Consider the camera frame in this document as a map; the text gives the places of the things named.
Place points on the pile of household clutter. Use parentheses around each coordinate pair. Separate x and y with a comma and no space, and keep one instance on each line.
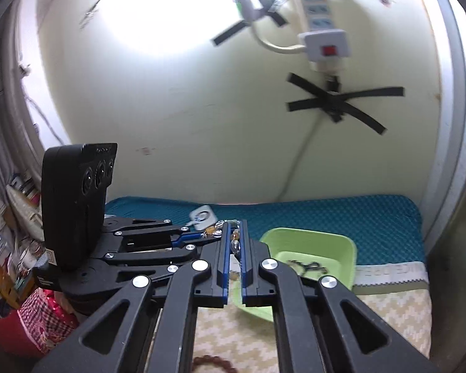
(15,241)

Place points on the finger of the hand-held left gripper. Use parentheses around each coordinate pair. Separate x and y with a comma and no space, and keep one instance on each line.
(147,233)
(147,257)

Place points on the grey door frame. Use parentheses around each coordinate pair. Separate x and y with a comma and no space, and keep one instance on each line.
(446,124)

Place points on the green plastic tray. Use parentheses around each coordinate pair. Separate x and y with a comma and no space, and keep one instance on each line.
(314,244)

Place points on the white power strip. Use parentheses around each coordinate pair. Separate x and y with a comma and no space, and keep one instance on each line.
(322,44)

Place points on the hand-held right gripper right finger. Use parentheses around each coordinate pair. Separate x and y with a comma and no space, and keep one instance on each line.
(244,256)

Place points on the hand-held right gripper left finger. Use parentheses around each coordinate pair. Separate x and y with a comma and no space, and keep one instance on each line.
(227,256)

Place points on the black tape strip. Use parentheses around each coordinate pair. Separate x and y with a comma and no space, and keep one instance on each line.
(376,93)
(230,33)
(363,119)
(276,14)

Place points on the white square charger device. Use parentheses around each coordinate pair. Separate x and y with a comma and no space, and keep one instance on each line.
(202,214)

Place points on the red checked bag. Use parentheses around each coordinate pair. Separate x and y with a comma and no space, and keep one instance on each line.
(31,318)

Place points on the teal and beige patterned cloth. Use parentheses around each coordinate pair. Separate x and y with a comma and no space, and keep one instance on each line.
(372,217)

